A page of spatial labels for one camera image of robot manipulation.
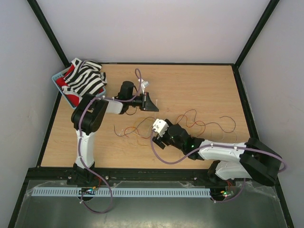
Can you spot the black white striped cloth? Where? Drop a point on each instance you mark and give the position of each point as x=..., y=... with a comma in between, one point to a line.
x=86, y=77

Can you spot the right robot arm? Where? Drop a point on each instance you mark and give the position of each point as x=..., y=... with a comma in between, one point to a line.
x=244, y=160

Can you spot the light blue plastic basket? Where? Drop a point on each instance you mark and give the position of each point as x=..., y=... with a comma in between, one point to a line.
x=74, y=86

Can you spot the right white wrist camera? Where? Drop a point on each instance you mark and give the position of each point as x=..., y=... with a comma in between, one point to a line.
x=160, y=127

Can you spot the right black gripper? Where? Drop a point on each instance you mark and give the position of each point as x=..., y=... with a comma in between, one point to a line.
x=157, y=139

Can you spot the right circuit board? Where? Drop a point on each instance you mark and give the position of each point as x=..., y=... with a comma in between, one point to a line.
x=227, y=193

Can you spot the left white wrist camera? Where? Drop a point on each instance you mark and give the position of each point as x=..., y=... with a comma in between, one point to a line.
x=143, y=85

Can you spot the red cloth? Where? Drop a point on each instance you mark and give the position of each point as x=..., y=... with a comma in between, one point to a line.
x=72, y=97

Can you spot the black frame post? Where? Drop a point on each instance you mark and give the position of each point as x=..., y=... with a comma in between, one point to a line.
x=48, y=31
x=256, y=32

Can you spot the light blue slotted cable duct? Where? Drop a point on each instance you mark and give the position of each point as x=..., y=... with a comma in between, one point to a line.
x=124, y=192

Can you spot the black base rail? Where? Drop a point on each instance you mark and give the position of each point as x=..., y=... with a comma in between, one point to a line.
x=195, y=177

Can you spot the black frame post left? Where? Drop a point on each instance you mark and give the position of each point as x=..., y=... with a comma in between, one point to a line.
x=48, y=31

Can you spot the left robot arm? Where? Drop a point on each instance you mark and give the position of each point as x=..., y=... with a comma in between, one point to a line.
x=89, y=114

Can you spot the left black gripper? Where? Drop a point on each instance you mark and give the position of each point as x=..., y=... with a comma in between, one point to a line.
x=147, y=104

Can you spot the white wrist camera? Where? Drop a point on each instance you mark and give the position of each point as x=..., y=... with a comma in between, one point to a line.
x=160, y=127
x=143, y=85

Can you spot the black frame post right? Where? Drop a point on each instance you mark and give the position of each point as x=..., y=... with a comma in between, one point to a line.
x=256, y=32

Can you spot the circuit board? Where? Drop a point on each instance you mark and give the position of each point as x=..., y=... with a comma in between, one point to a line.
x=87, y=191
x=227, y=193

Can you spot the left circuit board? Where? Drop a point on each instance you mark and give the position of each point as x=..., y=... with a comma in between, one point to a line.
x=87, y=191

